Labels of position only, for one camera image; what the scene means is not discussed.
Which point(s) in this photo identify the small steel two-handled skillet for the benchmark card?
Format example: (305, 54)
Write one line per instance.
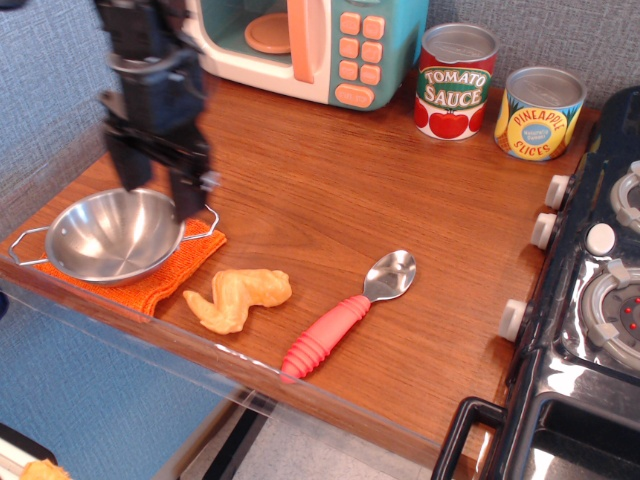
(113, 237)

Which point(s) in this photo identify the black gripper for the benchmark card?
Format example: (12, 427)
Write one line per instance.
(154, 118)

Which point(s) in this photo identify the red-handled metal spoon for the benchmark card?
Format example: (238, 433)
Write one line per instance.
(389, 278)

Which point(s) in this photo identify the black toy stove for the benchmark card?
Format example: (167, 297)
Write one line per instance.
(572, 405)

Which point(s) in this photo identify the orange object at bottom left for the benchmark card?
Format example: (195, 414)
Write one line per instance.
(44, 470)

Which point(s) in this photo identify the plastic toy chicken wing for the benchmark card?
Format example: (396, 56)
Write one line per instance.
(234, 293)

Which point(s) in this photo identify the teal toy microwave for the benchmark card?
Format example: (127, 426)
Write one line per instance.
(349, 54)

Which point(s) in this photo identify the pineapple slices can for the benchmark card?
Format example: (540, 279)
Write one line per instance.
(539, 111)

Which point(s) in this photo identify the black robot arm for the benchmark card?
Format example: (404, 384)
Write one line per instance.
(141, 29)

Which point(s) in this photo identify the clear acrylic table guard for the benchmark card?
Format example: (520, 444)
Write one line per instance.
(347, 404)

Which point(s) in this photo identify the orange knitted cloth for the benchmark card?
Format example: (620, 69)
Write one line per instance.
(144, 295)

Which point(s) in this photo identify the tomato sauce can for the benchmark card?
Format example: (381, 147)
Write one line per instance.
(454, 77)

